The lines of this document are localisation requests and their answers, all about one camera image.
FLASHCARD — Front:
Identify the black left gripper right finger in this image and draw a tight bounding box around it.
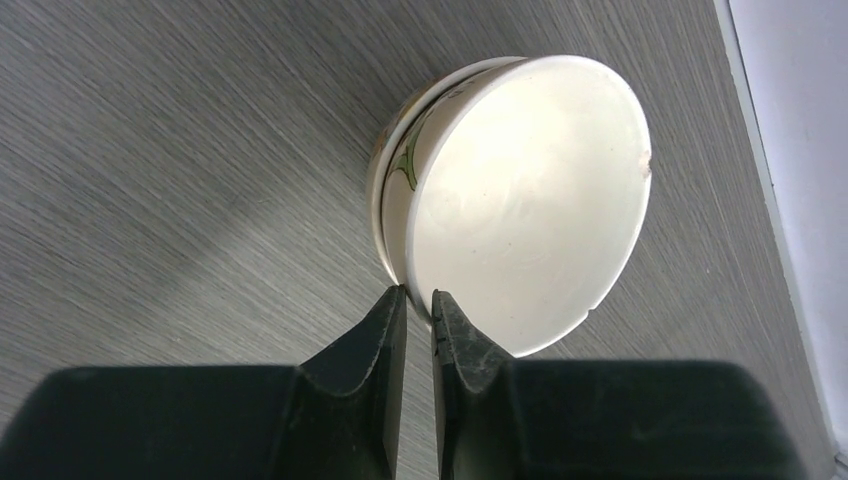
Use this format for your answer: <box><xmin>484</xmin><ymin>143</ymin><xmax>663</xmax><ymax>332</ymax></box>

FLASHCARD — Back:
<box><xmin>432</xmin><ymin>291</ymin><xmax>805</xmax><ymax>479</ymax></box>

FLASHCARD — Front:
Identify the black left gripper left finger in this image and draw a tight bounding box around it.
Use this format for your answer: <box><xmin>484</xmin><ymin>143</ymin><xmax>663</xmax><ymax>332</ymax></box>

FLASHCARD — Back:
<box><xmin>1</xmin><ymin>286</ymin><xmax>407</xmax><ymax>479</ymax></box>

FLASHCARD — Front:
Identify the beige bowl with flower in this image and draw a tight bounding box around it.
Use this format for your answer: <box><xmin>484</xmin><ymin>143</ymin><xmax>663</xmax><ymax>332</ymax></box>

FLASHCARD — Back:
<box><xmin>381</xmin><ymin>55</ymin><xmax>652</xmax><ymax>357</ymax></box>

